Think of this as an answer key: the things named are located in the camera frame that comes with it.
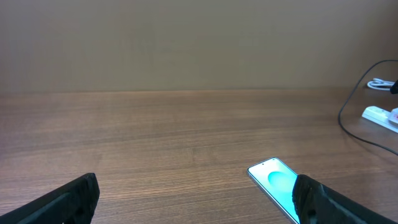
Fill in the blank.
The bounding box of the black charger cable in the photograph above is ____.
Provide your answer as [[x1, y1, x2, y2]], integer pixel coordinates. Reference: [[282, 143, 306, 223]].
[[338, 58, 398, 156]]

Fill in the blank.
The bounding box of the blue Galaxy smartphone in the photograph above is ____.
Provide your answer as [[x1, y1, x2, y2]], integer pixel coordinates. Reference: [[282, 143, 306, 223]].
[[247, 157, 300, 224]]

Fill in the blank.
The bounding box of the white power strip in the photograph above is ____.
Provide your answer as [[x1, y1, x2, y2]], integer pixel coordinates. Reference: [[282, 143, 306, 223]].
[[362, 106, 397, 133]]

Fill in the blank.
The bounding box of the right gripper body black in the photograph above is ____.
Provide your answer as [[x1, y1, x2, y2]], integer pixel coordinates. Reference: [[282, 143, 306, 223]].
[[389, 80, 398, 94]]

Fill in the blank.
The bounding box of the white cables top corner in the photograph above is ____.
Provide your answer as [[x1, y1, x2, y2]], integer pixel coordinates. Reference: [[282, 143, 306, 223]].
[[366, 77, 396, 91]]

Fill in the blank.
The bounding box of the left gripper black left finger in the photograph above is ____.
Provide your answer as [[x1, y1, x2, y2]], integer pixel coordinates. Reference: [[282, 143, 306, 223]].
[[1, 173, 100, 224]]

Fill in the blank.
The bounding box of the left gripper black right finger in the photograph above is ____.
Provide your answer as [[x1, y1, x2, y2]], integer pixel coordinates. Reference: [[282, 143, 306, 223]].
[[292, 174, 395, 224]]

